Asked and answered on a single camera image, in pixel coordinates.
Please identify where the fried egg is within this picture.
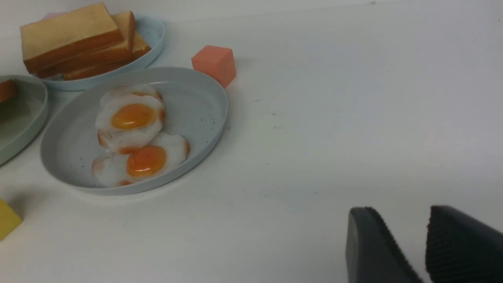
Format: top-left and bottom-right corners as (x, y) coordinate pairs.
(95, 92), (165, 154)
(92, 132), (191, 187)

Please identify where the yellow cube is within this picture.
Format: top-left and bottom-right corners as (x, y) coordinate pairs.
(0, 199), (23, 241)

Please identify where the toast slice bottom remaining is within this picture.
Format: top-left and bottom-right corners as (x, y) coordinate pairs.
(62, 32), (151, 81)

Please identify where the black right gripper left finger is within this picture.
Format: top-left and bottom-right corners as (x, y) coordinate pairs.
(345, 207), (423, 283)

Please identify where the fried egg top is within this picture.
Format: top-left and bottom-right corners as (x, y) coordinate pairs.
(95, 92), (165, 154)

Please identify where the fried egg front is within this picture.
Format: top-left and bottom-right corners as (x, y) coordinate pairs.
(92, 132), (191, 187)

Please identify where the mint green plate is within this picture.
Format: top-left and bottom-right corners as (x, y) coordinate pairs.
(0, 75), (49, 165)

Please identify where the grey egg plate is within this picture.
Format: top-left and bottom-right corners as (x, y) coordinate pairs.
(40, 67), (229, 196)

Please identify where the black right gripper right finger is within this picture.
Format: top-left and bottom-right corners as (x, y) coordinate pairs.
(425, 205), (503, 283)

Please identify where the light blue bread plate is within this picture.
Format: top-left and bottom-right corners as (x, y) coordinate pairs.
(42, 14), (165, 92)

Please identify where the orange cube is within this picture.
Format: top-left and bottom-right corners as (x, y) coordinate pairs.
(191, 45), (237, 88)

